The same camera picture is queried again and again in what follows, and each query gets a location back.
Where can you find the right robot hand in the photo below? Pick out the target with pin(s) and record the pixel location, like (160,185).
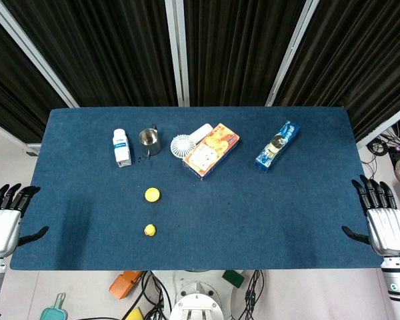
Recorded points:
(386,230)

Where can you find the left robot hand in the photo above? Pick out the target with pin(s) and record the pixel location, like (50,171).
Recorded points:
(1,226)

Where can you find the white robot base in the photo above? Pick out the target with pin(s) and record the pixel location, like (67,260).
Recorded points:
(198,296)

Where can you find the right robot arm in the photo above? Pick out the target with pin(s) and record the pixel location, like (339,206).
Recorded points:
(398,276)

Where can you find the teal dustpan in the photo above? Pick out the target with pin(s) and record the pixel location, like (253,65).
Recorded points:
(54,310)

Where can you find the blue cookie package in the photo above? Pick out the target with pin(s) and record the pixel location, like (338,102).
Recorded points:
(277,146)

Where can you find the white bottle blue label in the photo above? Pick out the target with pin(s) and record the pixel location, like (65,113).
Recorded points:
(121,148)

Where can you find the small yellow ball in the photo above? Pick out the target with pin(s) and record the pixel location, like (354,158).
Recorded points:
(150,230)

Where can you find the yellow sponge block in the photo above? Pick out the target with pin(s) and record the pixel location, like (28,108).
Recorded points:
(135,314)

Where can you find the green block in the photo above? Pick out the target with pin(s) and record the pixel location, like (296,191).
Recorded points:
(233,277)

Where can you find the stainless steel cup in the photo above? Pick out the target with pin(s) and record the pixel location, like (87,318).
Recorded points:
(150,141)

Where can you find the blue table cloth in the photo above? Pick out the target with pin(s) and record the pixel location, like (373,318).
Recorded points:
(196,213)

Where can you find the orange snack box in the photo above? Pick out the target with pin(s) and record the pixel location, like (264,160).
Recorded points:
(210,150)

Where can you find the white handheld fan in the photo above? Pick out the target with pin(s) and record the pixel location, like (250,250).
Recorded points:
(186,141)

